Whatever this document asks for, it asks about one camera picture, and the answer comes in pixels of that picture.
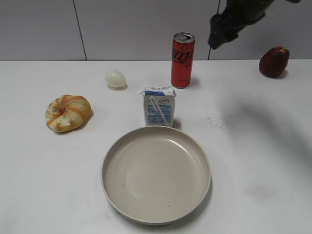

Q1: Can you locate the braided bread roll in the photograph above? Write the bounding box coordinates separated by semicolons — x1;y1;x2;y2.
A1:
45;95;92;133

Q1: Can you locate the red soda can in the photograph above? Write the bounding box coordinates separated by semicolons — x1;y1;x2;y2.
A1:
171;32;195;88

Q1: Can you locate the white peeled egg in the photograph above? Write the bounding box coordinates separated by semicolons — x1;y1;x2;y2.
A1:
105;70;126;89

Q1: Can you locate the white blue milk carton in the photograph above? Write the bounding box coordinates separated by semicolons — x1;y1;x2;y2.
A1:
139;86;176;127

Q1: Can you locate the dark red fruit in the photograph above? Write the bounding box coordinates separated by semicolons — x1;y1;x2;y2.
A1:
259;46;290;78

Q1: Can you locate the beige round plate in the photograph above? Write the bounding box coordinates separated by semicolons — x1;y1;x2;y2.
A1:
101;126;212;225

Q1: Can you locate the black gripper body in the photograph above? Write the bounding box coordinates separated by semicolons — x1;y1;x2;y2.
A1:
208;0;273;50

